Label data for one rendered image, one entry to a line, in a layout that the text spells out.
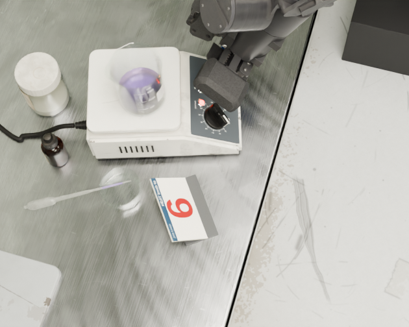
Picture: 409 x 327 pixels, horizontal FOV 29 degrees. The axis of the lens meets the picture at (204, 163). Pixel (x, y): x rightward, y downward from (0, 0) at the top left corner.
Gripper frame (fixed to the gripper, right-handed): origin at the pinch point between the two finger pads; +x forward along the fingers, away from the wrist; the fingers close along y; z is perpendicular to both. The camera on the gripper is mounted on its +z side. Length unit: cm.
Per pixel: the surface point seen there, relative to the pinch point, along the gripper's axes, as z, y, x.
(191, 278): -11.9, 23.5, 10.0
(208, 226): -10.6, 16.6, 8.5
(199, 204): -8.3, 14.3, 9.0
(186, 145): -2.3, 9.8, 5.9
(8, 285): 6.3, 33.0, 20.8
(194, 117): -1.0, 6.8, 4.0
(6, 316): 4.4, 36.6, 20.7
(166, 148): -0.6, 10.6, 8.0
